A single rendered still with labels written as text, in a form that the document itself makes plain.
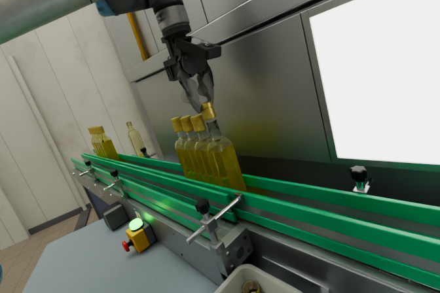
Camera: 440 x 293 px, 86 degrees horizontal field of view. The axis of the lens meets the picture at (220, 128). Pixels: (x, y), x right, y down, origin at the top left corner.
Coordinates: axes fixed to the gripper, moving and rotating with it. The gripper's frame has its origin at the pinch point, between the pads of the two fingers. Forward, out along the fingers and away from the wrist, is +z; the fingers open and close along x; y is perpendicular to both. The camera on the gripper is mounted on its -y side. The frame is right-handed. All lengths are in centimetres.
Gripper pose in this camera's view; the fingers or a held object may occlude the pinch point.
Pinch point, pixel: (205, 105)
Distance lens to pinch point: 61.6
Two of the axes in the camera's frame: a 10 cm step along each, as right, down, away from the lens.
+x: -6.9, 3.7, -6.3
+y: -6.6, 0.3, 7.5
